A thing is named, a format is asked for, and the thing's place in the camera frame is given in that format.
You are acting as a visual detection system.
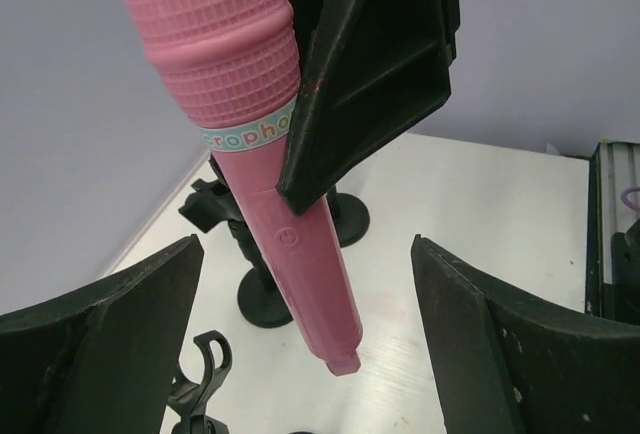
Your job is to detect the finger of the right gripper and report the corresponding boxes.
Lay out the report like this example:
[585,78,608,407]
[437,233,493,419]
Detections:
[278,0,460,214]

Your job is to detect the black round-base stand back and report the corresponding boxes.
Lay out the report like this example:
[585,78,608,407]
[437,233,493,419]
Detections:
[167,330,233,434]

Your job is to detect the black shock-mount round-base stand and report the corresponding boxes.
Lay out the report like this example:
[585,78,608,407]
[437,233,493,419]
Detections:
[326,187,370,247]

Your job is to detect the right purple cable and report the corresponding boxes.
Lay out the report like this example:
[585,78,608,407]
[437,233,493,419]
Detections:
[619,184,640,215]

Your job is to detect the pink microphone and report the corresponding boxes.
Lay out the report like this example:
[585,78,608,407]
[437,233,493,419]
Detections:
[124,0,362,376]

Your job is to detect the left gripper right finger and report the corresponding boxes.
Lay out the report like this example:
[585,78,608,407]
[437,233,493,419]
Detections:
[411,236,639,433]

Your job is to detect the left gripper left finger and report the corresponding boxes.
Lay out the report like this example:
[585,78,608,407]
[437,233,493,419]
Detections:
[1,235,204,433]

